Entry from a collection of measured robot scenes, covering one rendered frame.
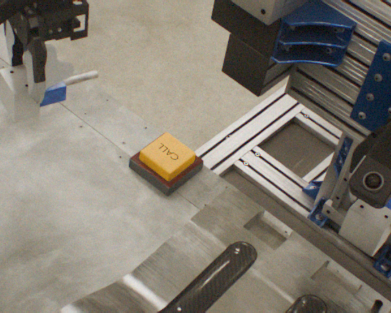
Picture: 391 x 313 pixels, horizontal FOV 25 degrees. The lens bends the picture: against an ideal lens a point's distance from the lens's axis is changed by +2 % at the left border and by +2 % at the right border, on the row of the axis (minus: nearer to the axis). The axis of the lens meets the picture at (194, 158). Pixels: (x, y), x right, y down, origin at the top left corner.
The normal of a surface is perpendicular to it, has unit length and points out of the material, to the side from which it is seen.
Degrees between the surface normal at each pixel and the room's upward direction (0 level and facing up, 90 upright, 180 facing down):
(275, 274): 0
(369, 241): 90
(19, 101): 90
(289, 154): 0
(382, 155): 31
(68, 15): 90
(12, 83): 0
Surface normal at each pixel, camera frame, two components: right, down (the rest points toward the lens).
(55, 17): 0.49, 0.69
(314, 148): 0.14, -0.66
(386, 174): -0.18, -0.29
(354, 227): -0.62, 0.52
